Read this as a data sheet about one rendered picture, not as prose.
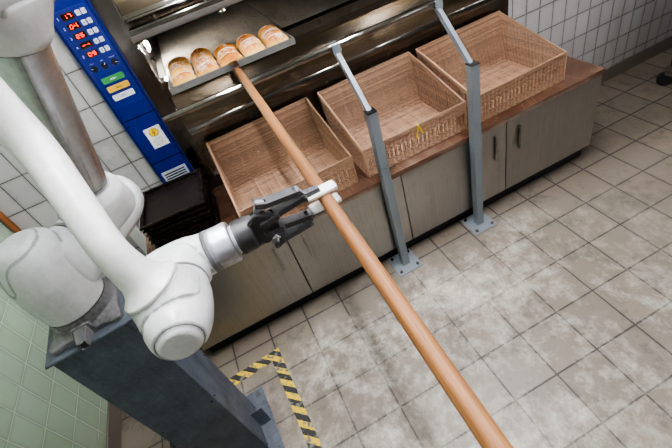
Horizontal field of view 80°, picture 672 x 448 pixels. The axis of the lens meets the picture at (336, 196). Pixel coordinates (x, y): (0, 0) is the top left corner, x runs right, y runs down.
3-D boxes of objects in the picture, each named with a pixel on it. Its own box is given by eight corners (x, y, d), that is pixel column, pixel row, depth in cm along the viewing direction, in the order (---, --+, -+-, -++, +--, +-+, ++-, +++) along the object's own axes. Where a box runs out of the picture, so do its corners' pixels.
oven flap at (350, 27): (190, 132, 191) (168, 92, 184) (498, -4, 218) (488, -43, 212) (189, 133, 187) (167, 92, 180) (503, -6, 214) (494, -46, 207)
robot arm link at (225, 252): (216, 252, 88) (241, 240, 89) (223, 280, 81) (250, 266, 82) (196, 223, 83) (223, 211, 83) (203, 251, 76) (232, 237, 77)
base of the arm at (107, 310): (51, 371, 95) (33, 360, 91) (57, 306, 111) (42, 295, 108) (125, 329, 99) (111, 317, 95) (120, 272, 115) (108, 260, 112)
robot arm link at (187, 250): (219, 259, 89) (224, 292, 78) (152, 292, 87) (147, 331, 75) (196, 220, 84) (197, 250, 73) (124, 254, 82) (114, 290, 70)
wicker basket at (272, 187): (227, 184, 212) (203, 142, 194) (321, 139, 221) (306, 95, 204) (250, 239, 175) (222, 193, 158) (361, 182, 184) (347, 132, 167)
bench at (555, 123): (197, 286, 243) (144, 220, 207) (520, 122, 280) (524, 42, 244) (212, 364, 201) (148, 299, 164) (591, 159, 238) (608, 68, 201)
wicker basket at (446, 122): (328, 136, 221) (314, 91, 204) (415, 95, 230) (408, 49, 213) (368, 179, 185) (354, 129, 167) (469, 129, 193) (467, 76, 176)
